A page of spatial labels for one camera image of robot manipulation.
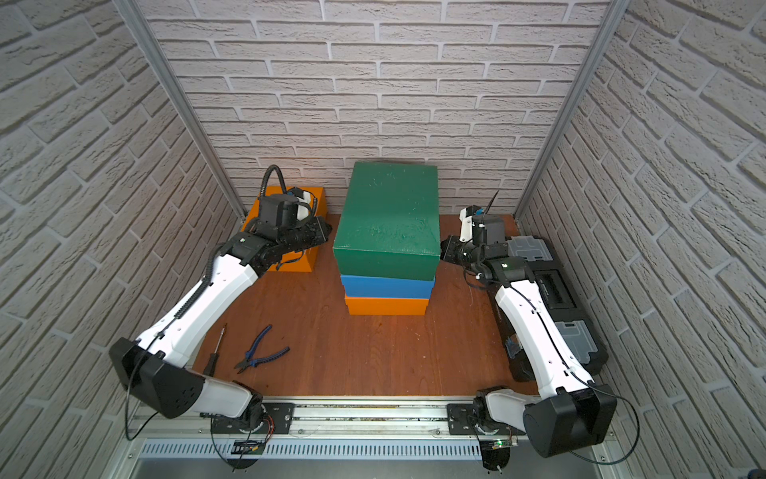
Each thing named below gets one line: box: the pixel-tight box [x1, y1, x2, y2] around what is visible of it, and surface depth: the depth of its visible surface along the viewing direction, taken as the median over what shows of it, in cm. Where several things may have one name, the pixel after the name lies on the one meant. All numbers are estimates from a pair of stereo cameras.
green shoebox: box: [333, 161, 441, 282], surface depth 75 cm
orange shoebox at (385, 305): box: [344, 295, 430, 316], surface depth 87 cm
